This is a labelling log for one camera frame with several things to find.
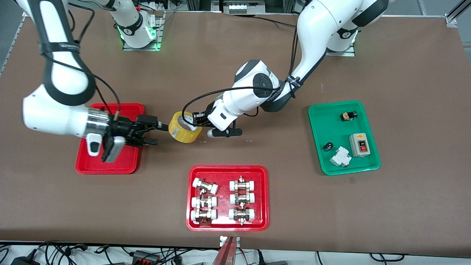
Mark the yellowish clear tape roll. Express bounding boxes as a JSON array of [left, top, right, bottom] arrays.
[[168, 111, 203, 144]]

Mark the empty red plastic tray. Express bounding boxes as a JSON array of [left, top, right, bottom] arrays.
[[75, 103, 145, 175]]

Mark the red tray holding valves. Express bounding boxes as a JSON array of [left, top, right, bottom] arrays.
[[186, 165, 270, 232]]

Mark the green plastic tray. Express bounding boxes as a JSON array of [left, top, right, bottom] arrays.
[[308, 100, 381, 176]]

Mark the metal valve with white ends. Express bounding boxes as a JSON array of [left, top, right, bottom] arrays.
[[229, 207, 256, 225], [190, 208, 217, 224], [191, 195, 218, 209], [192, 178, 219, 195], [230, 191, 256, 206], [229, 177, 256, 192]]

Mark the grey power strip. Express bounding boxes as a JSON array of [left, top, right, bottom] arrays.
[[221, 0, 266, 14]]

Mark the red and silver clamp bar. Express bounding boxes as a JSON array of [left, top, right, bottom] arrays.
[[212, 236, 240, 265]]

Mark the white circuit breaker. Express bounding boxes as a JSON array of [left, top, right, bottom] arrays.
[[329, 146, 352, 167]]

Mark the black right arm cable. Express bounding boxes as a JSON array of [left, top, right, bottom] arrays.
[[39, 6, 122, 118]]

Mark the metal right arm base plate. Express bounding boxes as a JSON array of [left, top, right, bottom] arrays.
[[123, 10, 165, 51]]

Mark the thin black table cable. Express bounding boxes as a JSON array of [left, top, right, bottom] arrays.
[[252, 15, 298, 29]]

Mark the grey push-button switch box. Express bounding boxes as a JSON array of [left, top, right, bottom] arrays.
[[348, 132, 370, 158]]

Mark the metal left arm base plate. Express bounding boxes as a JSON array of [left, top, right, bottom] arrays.
[[326, 42, 356, 57]]

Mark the black floor cable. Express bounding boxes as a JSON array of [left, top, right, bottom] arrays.
[[370, 253, 405, 263]]

